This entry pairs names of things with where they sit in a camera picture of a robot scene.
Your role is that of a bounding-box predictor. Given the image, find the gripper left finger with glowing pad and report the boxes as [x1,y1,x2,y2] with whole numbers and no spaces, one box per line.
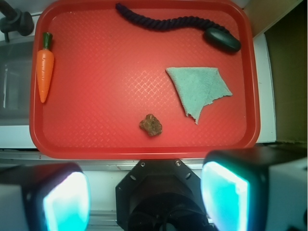
[0,163,90,231]

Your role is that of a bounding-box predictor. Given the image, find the light blue folded cloth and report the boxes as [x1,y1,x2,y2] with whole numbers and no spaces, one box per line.
[166,67,232,124]

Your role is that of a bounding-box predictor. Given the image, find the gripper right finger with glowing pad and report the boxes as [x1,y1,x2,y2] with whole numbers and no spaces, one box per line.
[201,147,308,231]

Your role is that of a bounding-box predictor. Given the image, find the orange plastic carrot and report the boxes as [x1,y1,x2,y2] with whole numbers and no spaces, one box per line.
[36,32,54,103]

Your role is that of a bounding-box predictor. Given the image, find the grey sink faucet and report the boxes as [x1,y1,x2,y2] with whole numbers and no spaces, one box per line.
[0,0,34,43]

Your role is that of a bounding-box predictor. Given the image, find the brown rock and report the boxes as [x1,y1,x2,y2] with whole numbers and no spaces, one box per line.
[139,114,163,137]

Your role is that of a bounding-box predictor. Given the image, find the red plastic tray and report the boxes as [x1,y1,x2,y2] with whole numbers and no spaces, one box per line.
[29,0,260,159]

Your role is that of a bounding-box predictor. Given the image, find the dark green plastic pickle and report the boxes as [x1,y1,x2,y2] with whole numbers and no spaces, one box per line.
[204,28,242,52]

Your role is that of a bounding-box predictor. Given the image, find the dark blue twisted rope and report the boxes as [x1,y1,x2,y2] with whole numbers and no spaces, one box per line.
[115,2,231,34]

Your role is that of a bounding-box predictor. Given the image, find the grey sink basin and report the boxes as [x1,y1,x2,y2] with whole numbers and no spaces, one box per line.
[0,40,33,126]

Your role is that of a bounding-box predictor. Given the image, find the brown cardboard panel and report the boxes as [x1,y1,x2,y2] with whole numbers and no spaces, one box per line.
[244,0,308,144]

